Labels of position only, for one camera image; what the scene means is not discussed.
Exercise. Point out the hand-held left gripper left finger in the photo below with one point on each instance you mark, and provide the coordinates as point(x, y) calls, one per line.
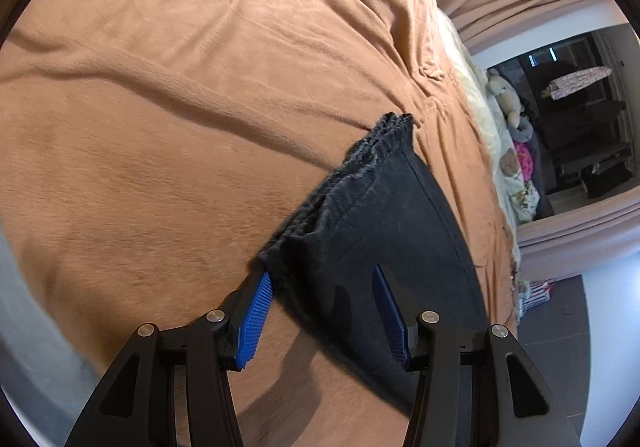
point(257, 312)

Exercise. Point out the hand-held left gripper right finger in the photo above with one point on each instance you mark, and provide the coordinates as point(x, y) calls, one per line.
point(392, 322)

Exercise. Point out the black pants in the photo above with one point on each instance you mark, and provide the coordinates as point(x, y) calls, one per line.
point(380, 217)

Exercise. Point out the white patterned cloth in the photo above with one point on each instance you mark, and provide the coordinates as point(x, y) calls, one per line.
point(526, 202)

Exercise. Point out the bear print pillow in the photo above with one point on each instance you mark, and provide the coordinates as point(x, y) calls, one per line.
point(509, 162)

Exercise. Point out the pink curtain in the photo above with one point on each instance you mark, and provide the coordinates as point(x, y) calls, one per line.
point(575, 237)
point(525, 2)

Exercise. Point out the pink fluffy cloth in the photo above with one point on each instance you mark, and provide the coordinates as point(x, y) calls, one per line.
point(525, 159)

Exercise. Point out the orange blanket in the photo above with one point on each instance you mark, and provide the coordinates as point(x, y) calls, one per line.
point(150, 127)

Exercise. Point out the grey plush toy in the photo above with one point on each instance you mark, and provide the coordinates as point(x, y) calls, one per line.
point(525, 127)

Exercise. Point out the beige plush toy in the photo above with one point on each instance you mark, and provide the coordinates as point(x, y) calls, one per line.
point(502, 89)

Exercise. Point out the black hanging coat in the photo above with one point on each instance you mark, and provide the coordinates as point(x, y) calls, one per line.
point(580, 122)

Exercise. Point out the floral hanging garment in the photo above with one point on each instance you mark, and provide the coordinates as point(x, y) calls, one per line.
point(580, 79)

